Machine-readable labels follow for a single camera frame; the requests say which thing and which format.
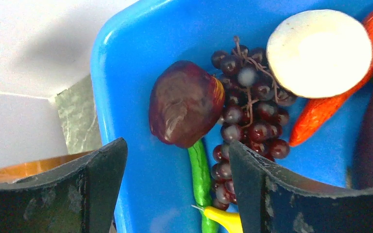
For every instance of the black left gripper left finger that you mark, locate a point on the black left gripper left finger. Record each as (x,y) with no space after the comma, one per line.
(76,197)

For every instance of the dark toy grape bunch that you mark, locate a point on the dark toy grape bunch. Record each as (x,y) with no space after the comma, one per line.
(254,113)

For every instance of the dark red toy fruit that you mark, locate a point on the dark red toy fruit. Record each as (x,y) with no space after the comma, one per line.
(185,104)

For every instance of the green toy pepper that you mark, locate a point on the green toy pepper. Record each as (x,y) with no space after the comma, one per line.
(201,182)

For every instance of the toy mushroom slice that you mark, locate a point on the toy mushroom slice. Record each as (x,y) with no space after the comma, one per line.
(319,53)

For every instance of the yellow toy banana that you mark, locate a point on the yellow toy banana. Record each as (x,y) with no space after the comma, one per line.
(229,220)

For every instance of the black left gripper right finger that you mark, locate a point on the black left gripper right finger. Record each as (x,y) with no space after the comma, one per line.
(274,199)

